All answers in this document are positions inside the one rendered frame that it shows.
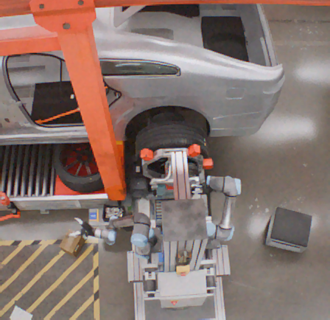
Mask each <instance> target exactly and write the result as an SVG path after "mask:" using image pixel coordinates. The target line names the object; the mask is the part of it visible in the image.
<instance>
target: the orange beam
mask: <svg viewBox="0 0 330 320"><path fill-rule="evenodd" d="M60 50H62V47H61V45H60V42H59V37H58V35H57V32H49V31H48V30H47V29H44V28H43V27H40V26H31V27H19V28H9V29H0V56H2V55H14V54H27V53H31V52H46V51H60Z"/></svg>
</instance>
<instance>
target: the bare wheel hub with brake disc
mask: <svg viewBox="0 0 330 320"><path fill-rule="evenodd" d="M171 120H174V121H175V120H177V121H183V118H182V117H181V116H180V115H177V114H173V113H164V114H159V115H157V116H154V117H153V118H152V119H151V121H150V123H151V122H155V123H157V122H164V121H171Z"/></svg>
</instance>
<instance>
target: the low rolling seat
mask: <svg viewBox="0 0 330 320"><path fill-rule="evenodd" d="M312 218H313V216H312V215H309V214H308V215H306V214H303V213H301V212H296V211H294V210H292V211H291V210H288V209H284V208H281V207H279V206H277V207H276V208H275V209H274V211H273V213H272V216H271V218H270V225H269V229H268V233H267V240H266V242H264V245H265V246H273V247H278V248H282V249H284V250H289V251H294V252H299V253H302V252H303V251H304V250H305V249H306V248H307V246H308V245H309V235H310V229H311V224H312Z"/></svg>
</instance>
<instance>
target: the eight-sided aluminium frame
mask: <svg viewBox="0 0 330 320"><path fill-rule="evenodd" d="M178 151H186V158H188V159H191V160H193V161H196V162H197V167H198V172H199V174H200V173H201V172H202V168H203V156H201V155H200V154H199V155H197V156H195V157H191V156H189V152H188V149H186V148H176V149H160V150H157V151H155V152H154V153H153V159H151V160H150V161H146V160H144V159H142V167H143V174H144V175H145V176H147V177H150V178H165V177H166V176H165V174H160V173H157V172H155V171H153V170H150V169H147V165H148V164H150V163H152V162H154V161H156V160H158V159H160V158H163V157H172V156H171V153H170V152H178ZM191 176H195V174H194V173H188V177H191Z"/></svg>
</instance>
